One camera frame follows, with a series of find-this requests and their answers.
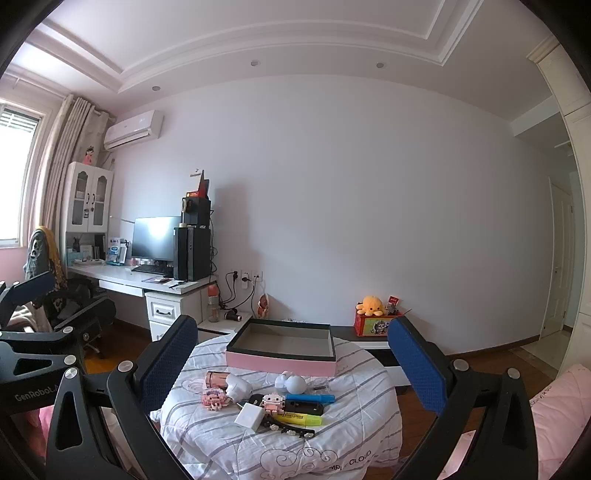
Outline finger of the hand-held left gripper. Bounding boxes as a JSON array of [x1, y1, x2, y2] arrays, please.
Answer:
[[0, 271, 55, 326], [0, 324, 86, 367]]

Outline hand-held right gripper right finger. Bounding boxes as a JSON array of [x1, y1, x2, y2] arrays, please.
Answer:
[[387, 316, 540, 480]]

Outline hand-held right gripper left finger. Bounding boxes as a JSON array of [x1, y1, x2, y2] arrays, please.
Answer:
[[45, 315, 204, 480]]

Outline white cone-shaped plug adapter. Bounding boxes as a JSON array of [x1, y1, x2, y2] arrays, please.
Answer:
[[225, 374, 252, 400]]

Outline white square charger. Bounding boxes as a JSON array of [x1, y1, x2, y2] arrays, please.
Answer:
[[234, 402, 264, 433]]

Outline blue marker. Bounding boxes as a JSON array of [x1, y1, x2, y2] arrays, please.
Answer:
[[285, 393, 335, 405]]

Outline pink storage box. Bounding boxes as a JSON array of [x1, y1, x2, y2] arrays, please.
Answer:
[[225, 318, 340, 378]]

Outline black remote control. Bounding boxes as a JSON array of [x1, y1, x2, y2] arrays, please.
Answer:
[[249, 394, 325, 416]]

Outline white round night light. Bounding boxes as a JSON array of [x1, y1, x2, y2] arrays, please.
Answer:
[[274, 371, 306, 394]]

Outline yellow highlighter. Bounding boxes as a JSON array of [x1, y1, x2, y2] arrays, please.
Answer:
[[276, 412, 324, 426]]

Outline black pearl hair clip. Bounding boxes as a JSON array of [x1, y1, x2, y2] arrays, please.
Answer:
[[240, 401, 316, 437]]

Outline grey printed garment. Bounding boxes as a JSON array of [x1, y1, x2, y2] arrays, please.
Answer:
[[23, 226, 68, 320]]

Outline bright pink blanket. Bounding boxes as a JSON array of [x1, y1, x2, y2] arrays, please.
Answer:
[[37, 407, 62, 445]]

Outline low black white bench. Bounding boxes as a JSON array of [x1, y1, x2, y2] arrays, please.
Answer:
[[330, 325, 411, 394]]

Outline black office chair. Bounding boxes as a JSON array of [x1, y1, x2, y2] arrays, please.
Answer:
[[21, 226, 117, 361]]

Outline red printed box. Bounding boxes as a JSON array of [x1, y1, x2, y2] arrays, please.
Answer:
[[354, 308, 405, 339]]

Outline white side table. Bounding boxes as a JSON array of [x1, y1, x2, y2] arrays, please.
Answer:
[[198, 311, 254, 335]]

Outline orange octopus plush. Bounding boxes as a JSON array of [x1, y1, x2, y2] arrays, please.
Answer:
[[355, 295, 387, 317]]

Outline white desk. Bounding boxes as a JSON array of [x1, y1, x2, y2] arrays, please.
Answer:
[[67, 262, 218, 342]]

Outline blue white carton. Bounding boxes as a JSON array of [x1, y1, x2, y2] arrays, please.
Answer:
[[107, 236, 128, 267]]

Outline white striped quilt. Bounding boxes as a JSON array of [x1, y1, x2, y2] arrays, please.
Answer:
[[150, 335, 404, 480]]

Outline black speaker tower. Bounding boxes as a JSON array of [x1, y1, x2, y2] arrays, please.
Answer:
[[173, 226, 212, 282]]

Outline white glass-door cabinet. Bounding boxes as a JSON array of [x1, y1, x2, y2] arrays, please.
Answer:
[[62, 161, 115, 266]]

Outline window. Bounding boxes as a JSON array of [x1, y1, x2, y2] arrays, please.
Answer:
[[0, 98, 48, 248]]

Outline black computer monitor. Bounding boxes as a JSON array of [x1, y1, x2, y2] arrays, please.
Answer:
[[131, 216, 182, 265]]

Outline pale pink quilt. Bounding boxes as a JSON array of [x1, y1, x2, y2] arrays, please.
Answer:
[[448, 364, 591, 480]]

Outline beige curtain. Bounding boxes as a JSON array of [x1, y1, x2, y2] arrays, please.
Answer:
[[34, 95, 110, 296]]

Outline black speaker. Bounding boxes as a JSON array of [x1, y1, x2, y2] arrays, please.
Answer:
[[181, 196, 212, 228]]

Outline white door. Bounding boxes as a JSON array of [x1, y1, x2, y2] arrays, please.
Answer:
[[539, 178, 576, 339]]

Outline red black box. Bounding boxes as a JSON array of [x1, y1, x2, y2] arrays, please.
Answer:
[[186, 170, 211, 199]]

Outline white air conditioner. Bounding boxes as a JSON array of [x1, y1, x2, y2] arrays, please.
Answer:
[[103, 110, 164, 151]]

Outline cream wardrobe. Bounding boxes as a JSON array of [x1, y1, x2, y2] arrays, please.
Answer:
[[526, 34, 591, 372]]

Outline black cables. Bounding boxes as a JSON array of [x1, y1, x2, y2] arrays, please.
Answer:
[[210, 217, 260, 311]]

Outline wall power outlets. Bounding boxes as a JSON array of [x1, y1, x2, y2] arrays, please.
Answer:
[[229, 270, 264, 289]]

